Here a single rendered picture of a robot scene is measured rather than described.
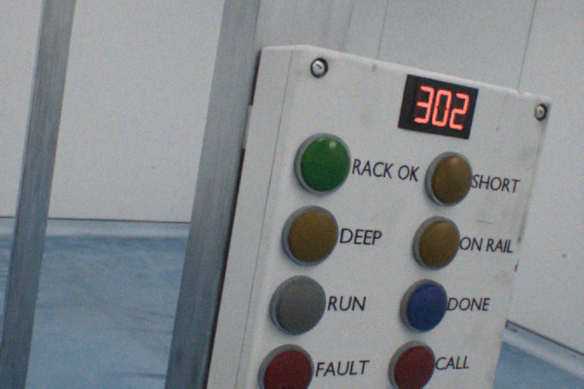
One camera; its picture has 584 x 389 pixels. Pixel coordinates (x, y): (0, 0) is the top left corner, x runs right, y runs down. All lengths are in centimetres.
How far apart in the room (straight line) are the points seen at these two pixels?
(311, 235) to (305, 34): 12
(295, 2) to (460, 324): 21
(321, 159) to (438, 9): 402
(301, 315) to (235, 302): 4
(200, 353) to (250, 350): 7
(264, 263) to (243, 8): 15
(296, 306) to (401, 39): 420
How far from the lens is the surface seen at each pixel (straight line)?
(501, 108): 39
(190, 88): 452
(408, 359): 38
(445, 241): 37
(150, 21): 439
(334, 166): 32
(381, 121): 34
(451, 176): 36
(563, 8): 377
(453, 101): 36
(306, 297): 33
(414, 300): 37
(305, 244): 32
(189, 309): 42
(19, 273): 152
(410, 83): 34
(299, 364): 34
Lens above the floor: 107
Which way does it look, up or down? 6 degrees down
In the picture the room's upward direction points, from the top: 10 degrees clockwise
